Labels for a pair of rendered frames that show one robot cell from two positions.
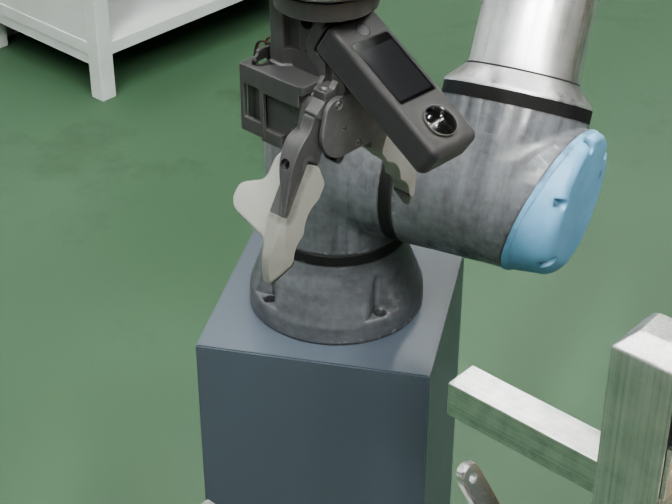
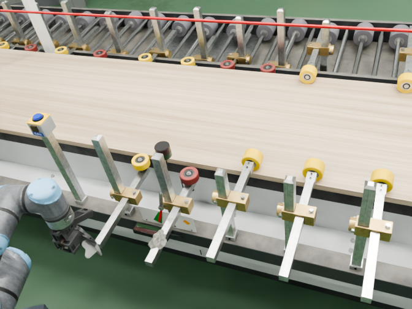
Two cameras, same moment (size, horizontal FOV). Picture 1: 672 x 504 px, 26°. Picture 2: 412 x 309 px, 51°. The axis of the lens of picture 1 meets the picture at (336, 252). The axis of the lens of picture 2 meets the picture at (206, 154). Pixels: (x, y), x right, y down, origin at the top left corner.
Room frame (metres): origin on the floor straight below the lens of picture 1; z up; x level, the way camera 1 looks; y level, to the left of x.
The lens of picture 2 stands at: (0.63, 1.05, 2.21)
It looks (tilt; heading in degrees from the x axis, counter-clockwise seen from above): 44 degrees down; 257
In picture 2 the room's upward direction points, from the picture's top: 11 degrees counter-clockwise
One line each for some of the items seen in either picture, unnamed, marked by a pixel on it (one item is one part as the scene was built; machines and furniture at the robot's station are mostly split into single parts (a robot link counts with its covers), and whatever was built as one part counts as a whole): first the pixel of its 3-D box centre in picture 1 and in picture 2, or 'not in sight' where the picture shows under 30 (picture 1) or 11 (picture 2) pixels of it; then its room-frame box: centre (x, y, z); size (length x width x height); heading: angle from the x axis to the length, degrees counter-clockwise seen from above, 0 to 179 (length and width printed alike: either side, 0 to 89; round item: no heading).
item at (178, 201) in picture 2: not in sight; (176, 203); (0.52, -0.14, 0.85); 0.13 x 0.06 x 0.05; 138
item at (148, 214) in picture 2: not in sight; (167, 219); (0.57, -0.15, 0.75); 0.26 x 0.01 x 0.10; 138
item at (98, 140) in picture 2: not in sight; (114, 177); (0.72, -0.32, 0.93); 0.03 x 0.03 x 0.48; 48
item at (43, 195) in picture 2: not in sight; (48, 199); (0.91, 0.01, 1.25); 0.10 x 0.09 x 0.12; 154
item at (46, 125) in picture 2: not in sight; (41, 125); (0.91, -0.49, 1.18); 0.07 x 0.07 x 0.08; 48
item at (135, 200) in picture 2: not in sight; (125, 195); (0.70, -0.30, 0.83); 0.13 x 0.06 x 0.05; 138
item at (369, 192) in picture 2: not in sight; (362, 230); (-0.02, 0.35, 0.92); 0.03 x 0.03 x 0.48; 48
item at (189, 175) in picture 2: not in sight; (190, 181); (0.42, -0.21, 0.85); 0.08 x 0.08 x 0.11
